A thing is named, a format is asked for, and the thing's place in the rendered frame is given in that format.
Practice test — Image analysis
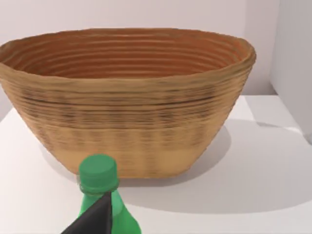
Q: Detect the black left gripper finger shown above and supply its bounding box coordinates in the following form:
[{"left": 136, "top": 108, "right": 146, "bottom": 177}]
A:
[{"left": 62, "top": 192, "right": 113, "bottom": 234}]

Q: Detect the green bottle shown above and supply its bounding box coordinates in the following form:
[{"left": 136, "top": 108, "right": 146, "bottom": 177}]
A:
[{"left": 76, "top": 154, "right": 142, "bottom": 234}]

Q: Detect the woven wicker basket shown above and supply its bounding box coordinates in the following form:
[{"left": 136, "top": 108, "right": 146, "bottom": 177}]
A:
[{"left": 0, "top": 27, "right": 256, "bottom": 180}]

